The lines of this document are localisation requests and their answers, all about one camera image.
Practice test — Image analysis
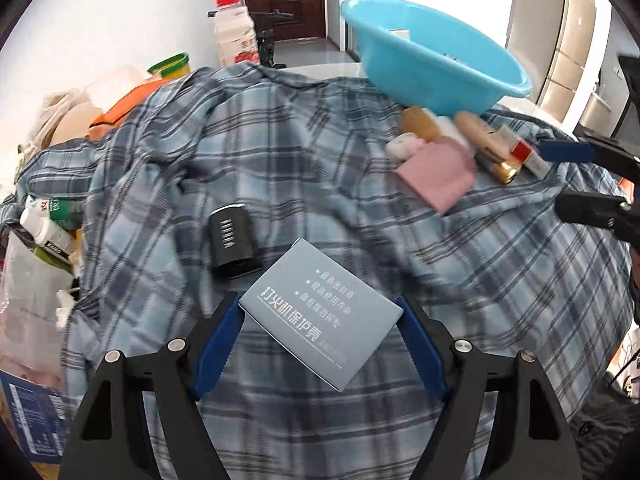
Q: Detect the grey blue lighter case box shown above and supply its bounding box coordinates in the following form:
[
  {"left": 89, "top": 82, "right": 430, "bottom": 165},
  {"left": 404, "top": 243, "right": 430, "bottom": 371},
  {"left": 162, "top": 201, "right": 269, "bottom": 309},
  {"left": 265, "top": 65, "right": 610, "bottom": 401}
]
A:
[{"left": 239, "top": 238, "right": 402, "bottom": 391}]

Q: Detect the black Zeesea cosmetic case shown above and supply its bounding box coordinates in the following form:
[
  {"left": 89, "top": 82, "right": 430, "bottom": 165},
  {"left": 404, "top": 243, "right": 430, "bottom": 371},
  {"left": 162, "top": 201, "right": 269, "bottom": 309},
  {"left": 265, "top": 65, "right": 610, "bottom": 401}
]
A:
[{"left": 207, "top": 204, "right": 262, "bottom": 282}]

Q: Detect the red white cigarette box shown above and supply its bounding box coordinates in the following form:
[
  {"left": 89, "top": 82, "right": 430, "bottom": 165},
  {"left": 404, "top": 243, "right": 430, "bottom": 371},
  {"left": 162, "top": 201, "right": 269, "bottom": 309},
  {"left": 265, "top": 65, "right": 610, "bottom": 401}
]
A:
[{"left": 498, "top": 126, "right": 551, "bottom": 180}]

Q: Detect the gold small box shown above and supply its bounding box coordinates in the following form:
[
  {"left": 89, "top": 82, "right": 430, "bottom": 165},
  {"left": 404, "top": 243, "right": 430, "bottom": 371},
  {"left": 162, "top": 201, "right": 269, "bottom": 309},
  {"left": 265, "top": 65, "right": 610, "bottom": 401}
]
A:
[{"left": 475, "top": 152, "right": 518, "bottom": 185}]

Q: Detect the dark blue carton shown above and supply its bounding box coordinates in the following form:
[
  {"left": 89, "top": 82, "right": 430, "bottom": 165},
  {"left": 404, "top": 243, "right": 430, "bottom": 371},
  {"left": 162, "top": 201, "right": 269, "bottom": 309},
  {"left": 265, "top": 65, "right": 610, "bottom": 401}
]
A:
[{"left": 1, "top": 372, "right": 68, "bottom": 466}]

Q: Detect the tan round vented disc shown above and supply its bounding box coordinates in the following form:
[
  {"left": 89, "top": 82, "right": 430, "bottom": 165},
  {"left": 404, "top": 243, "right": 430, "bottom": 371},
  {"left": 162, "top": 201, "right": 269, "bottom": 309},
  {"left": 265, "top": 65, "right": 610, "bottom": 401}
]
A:
[{"left": 454, "top": 110, "right": 510, "bottom": 160}]

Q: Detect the white small bottle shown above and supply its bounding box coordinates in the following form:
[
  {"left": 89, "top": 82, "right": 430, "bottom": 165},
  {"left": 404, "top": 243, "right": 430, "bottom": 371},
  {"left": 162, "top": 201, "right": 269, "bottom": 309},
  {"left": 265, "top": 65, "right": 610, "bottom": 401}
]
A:
[{"left": 424, "top": 108, "right": 476, "bottom": 155}]

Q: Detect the pink cloth pouch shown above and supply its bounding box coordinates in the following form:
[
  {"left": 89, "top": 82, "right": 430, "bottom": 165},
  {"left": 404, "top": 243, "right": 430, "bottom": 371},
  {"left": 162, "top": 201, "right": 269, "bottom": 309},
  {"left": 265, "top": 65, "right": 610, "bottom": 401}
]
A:
[{"left": 395, "top": 136, "right": 477, "bottom": 214}]

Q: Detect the silver refrigerator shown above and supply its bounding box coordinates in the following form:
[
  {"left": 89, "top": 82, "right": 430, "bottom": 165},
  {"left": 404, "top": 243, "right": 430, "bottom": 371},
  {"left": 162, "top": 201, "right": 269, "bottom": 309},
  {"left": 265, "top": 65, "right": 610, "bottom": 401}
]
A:
[{"left": 506, "top": 0, "right": 597, "bottom": 122}]

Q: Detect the amber textured bottle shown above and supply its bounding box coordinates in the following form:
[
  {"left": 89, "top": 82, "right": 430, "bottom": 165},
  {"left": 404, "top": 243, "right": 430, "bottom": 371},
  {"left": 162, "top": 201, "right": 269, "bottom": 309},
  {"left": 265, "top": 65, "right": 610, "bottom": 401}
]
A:
[{"left": 400, "top": 106, "right": 442, "bottom": 142}]

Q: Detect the blue plastic basin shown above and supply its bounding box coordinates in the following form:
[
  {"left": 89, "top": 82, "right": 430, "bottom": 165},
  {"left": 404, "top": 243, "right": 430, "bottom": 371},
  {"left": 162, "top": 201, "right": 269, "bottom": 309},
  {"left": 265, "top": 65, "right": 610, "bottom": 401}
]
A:
[{"left": 341, "top": 0, "right": 532, "bottom": 117}]

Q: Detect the clear plastic bag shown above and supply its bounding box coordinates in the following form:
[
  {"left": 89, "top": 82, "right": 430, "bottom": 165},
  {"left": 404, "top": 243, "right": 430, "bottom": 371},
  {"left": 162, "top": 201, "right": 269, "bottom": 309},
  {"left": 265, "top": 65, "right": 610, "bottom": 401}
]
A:
[{"left": 1, "top": 233, "right": 73, "bottom": 376}]

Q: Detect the white Kiehl tube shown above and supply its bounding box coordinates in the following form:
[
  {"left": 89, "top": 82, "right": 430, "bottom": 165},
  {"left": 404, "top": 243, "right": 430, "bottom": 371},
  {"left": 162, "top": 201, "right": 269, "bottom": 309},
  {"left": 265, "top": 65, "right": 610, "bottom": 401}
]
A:
[{"left": 20, "top": 208, "right": 75, "bottom": 263}]

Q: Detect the green label bottle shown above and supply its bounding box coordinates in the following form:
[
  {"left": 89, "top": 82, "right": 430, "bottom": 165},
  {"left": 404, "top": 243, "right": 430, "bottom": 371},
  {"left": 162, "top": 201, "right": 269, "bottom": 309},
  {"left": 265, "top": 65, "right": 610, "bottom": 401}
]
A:
[{"left": 27, "top": 196, "right": 84, "bottom": 231}]

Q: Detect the blue plaid shirt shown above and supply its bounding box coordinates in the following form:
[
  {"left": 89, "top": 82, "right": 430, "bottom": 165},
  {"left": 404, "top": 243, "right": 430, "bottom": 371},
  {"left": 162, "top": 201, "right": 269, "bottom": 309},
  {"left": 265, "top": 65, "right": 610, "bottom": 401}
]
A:
[{"left": 1, "top": 63, "right": 636, "bottom": 479}]

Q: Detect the black bicycle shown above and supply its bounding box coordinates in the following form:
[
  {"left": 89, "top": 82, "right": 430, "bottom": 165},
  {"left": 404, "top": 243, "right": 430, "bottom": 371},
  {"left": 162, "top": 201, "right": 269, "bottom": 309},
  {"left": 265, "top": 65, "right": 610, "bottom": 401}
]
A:
[{"left": 207, "top": 9, "right": 293, "bottom": 67}]

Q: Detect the orange white tissue pack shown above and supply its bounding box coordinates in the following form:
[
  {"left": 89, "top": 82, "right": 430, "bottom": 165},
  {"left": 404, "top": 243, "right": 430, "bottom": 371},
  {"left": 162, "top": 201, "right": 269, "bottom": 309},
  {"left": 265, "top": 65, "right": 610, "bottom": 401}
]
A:
[{"left": 86, "top": 65, "right": 169, "bottom": 141}]

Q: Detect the red cap yogurt bottle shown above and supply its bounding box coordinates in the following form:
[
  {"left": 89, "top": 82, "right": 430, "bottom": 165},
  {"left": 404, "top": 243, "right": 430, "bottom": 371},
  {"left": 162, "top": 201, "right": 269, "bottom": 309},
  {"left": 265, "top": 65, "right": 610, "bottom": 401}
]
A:
[{"left": 214, "top": 0, "right": 260, "bottom": 67}]

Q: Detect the yellow green cup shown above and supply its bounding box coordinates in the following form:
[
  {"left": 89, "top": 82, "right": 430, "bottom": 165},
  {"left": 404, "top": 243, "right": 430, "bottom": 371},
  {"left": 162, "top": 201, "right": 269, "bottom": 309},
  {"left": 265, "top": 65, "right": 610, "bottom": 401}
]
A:
[{"left": 148, "top": 52, "right": 191, "bottom": 79}]

